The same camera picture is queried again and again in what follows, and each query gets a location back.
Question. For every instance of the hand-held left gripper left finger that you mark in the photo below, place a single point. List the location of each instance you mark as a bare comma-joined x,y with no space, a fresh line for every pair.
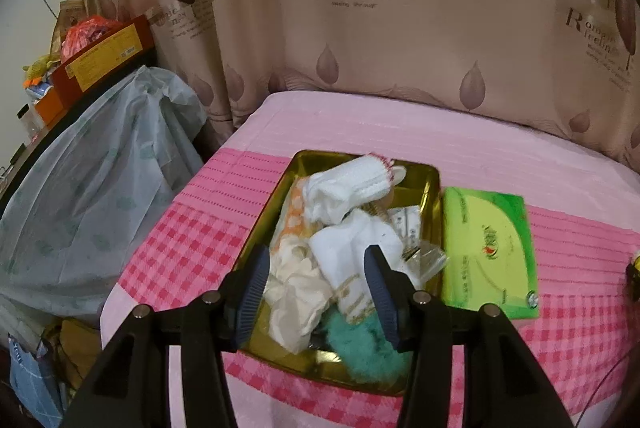
252,293

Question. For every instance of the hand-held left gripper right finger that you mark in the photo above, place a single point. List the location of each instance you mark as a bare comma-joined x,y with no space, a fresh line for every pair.
382,293

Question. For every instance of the cream cloth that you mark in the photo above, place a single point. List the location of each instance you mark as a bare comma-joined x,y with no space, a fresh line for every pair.
295,293

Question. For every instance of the cotton swab packet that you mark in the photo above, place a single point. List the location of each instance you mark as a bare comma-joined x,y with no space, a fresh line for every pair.
425,258

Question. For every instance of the teal fluffy pompom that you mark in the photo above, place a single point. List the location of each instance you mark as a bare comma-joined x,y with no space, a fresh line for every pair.
355,348

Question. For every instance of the white towel gold embroidery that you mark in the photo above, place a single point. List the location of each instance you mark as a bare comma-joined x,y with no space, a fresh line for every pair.
335,253

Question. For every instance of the white printed plastic packet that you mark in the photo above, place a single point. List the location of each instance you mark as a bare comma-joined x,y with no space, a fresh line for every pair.
406,223

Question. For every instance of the orange white patterned towel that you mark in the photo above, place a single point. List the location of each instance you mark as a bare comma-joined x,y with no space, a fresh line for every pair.
295,213

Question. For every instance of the green tissue box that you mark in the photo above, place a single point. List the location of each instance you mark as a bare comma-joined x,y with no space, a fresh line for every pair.
490,253

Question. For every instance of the grey translucent plastic cover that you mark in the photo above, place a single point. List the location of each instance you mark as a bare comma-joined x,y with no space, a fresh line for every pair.
100,188

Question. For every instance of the yellow brown bag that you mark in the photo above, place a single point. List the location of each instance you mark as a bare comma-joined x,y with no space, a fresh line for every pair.
75,348

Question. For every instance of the pink checked bed sheet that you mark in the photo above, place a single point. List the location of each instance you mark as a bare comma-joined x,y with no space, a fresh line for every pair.
500,147

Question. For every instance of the beige leaf print curtain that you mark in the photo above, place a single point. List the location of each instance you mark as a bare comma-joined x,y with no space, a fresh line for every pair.
400,57

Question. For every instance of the blue checked bag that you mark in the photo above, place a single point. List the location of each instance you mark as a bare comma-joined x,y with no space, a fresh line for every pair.
30,378

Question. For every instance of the orange box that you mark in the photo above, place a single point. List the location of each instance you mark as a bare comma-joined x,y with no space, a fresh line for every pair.
47,105

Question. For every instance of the red box yellow label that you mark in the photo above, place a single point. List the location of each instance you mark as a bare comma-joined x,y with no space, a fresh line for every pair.
100,57

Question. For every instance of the red plastic bag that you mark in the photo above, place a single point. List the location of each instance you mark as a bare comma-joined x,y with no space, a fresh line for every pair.
85,35

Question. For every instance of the yellow plush toy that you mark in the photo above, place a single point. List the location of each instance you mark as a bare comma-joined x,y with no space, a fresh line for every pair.
40,68

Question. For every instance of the brown paper packet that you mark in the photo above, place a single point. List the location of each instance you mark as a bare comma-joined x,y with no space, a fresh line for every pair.
70,12

